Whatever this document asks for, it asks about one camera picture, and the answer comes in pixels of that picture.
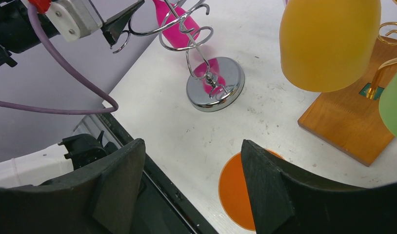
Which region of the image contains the orange plastic wine glass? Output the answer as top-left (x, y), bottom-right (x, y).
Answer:
top-left (218, 149), bottom-right (285, 232)

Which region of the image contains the pink plastic wine glass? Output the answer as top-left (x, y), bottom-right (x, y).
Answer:
top-left (152, 0), bottom-right (227, 93)

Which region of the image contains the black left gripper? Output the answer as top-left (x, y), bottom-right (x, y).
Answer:
top-left (0, 0), bottom-right (62, 81)

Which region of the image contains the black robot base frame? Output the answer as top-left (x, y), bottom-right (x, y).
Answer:
top-left (72, 112), bottom-right (218, 234)

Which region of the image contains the silver wire glass rack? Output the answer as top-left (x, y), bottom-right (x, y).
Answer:
top-left (111, 0), bottom-right (245, 115)

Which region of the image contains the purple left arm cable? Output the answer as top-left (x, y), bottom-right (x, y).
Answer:
top-left (0, 4), bottom-right (119, 116)

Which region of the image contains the green plastic wine glass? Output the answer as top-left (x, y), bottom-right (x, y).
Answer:
top-left (378, 73), bottom-right (397, 138)

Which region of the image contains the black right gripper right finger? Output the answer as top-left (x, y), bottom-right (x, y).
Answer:
top-left (241, 139), bottom-right (397, 234)

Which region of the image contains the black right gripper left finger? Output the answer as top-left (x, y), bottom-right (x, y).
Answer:
top-left (0, 138), bottom-right (146, 234)

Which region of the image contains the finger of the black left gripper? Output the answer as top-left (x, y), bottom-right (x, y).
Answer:
top-left (100, 0), bottom-right (145, 46)

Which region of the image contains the gold wire glass rack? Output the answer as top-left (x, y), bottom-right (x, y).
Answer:
top-left (297, 0), bottom-right (397, 167)

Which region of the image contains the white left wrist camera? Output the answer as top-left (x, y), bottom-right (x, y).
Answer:
top-left (22, 0), bottom-right (104, 43)

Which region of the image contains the yellow wine glass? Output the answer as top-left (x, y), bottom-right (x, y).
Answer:
top-left (279, 0), bottom-right (381, 93)

